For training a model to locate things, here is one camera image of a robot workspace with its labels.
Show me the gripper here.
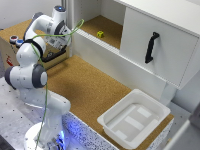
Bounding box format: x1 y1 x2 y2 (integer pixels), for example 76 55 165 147
46 32 72 52

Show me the wooden drawer box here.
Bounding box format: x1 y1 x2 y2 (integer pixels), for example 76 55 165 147
0 18 72 72

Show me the blue button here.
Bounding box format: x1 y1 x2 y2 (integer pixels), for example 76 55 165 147
15 38 25 48

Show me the yellow block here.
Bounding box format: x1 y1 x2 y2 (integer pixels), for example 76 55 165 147
96 30 105 39

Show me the white cabinet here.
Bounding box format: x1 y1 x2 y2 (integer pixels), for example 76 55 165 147
67 0 200 107

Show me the red button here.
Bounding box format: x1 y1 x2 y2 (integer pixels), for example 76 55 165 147
9 34 19 44

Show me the white plastic box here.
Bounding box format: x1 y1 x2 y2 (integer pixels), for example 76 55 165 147
96 88 172 150

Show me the white sliding door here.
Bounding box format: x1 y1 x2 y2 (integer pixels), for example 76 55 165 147
118 6 200 91

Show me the black drawer handle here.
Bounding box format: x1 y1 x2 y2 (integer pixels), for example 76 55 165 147
41 46 68 64

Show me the green cable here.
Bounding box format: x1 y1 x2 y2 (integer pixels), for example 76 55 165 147
22 18 86 150

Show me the black door handle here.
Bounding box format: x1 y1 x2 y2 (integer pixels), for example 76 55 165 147
144 31 161 65

